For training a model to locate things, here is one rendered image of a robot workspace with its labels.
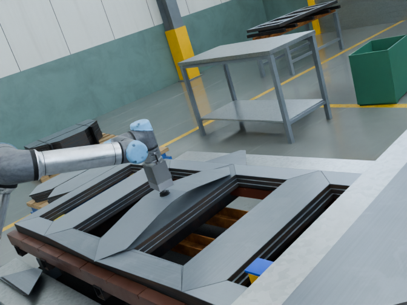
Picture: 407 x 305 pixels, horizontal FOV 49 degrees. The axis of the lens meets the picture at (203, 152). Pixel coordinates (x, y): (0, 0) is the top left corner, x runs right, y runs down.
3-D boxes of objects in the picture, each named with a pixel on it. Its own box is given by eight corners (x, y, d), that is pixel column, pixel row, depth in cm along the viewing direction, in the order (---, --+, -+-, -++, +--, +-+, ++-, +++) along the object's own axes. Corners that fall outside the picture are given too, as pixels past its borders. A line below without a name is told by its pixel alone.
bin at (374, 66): (374, 88, 533) (366, 41, 515) (415, 85, 501) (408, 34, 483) (353, 107, 493) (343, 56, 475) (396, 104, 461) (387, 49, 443)
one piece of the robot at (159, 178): (169, 148, 168) (182, 187, 173) (158, 146, 175) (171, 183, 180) (147, 159, 163) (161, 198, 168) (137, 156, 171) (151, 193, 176)
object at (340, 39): (255, 79, 785) (242, 31, 758) (312, 51, 872) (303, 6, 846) (291, 77, 719) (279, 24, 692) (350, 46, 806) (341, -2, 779)
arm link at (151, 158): (152, 143, 173) (162, 146, 166) (156, 154, 175) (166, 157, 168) (135, 151, 170) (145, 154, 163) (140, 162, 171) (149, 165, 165)
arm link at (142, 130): (123, 125, 166) (143, 117, 170) (134, 152, 170) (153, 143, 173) (131, 127, 160) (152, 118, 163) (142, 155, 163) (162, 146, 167)
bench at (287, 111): (200, 136, 562) (177, 63, 532) (239, 115, 599) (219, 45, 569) (292, 144, 444) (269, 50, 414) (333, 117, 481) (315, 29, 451)
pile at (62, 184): (131, 145, 308) (128, 137, 307) (168, 147, 279) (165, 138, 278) (26, 202, 260) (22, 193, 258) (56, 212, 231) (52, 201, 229)
